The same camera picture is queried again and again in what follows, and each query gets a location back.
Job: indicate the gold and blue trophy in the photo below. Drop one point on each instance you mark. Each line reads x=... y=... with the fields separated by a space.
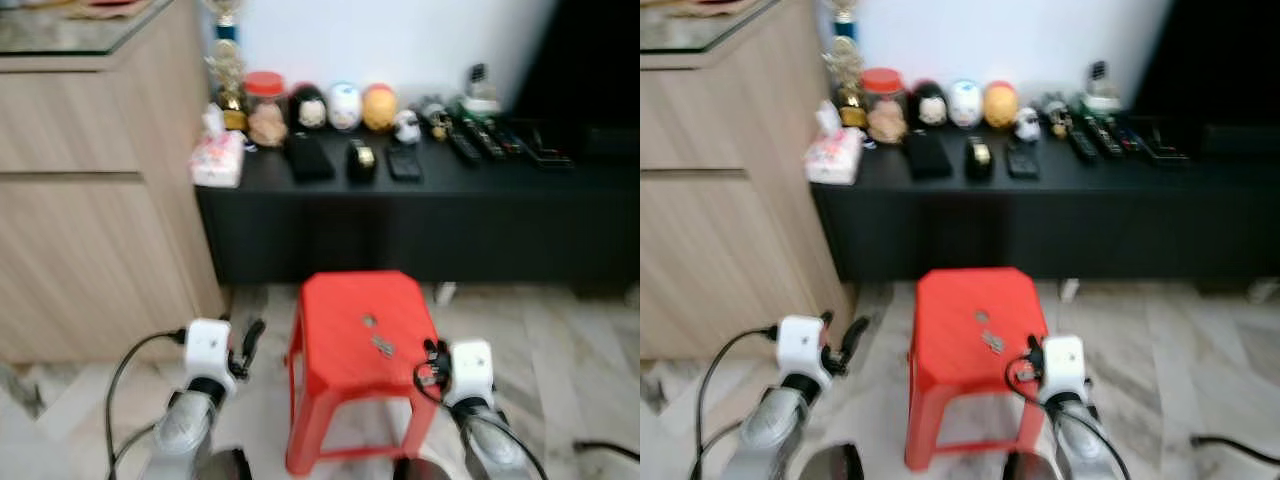
x=846 y=72
x=226 y=75

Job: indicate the red plastic stool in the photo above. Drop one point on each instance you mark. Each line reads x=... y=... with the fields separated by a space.
x=350 y=310
x=965 y=305

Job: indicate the pink white tissue pack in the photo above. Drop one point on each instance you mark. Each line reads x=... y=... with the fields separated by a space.
x=834 y=156
x=218 y=160

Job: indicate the clear white bottle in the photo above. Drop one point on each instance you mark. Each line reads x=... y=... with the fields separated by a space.
x=481 y=92
x=1102 y=88

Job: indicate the black television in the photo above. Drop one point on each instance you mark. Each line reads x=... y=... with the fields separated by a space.
x=590 y=60
x=1220 y=55

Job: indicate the red-lidded clear jar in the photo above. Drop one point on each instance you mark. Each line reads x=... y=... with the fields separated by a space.
x=266 y=110
x=884 y=106

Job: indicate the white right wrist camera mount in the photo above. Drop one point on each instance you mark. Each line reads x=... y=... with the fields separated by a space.
x=1064 y=365
x=472 y=370

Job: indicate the dark robot right leg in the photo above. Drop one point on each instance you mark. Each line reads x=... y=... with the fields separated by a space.
x=420 y=470
x=1030 y=468

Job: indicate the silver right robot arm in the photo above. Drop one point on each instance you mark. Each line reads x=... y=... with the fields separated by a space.
x=1085 y=435
x=490 y=440

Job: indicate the dark robot left leg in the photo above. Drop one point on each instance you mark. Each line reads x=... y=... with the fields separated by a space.
x=832 y=463
x=225 y=466

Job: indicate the small white figurine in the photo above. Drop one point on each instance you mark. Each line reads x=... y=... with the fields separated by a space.
x=1028 y=124
x=408 y=127

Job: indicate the black tape dispenser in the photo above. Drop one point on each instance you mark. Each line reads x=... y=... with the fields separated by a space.
x=979 y=160
x=361 y=162

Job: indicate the black flat wallet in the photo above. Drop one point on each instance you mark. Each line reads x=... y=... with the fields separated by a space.
x=928 y=155
x=309 y=158

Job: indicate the small dark figurine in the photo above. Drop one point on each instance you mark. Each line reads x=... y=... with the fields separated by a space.
x=436 y=120
x=1056 y=116

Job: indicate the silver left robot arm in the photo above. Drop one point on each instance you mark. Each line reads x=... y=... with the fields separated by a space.
x=770 y=425
x=185 y=425

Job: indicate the light wooden cabinet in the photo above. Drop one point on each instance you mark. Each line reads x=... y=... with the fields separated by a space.
x=90 y=200
x=720 y=200

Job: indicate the black-haired round figurine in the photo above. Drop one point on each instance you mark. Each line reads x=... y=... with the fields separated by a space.
x=929 y=105
x=309 y=108

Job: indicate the dark robot leg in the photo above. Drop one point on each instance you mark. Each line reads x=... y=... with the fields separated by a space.
x=225 y=466
x=420 y=470
x=1030 y=468
x=832 y=463

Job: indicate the black low console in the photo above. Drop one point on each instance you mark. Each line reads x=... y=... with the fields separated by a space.
x=1050 y=220
x=420 y=225

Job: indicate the short black remote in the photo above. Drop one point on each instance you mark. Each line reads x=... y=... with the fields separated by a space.
x=1023 y=160
x=405 y=163

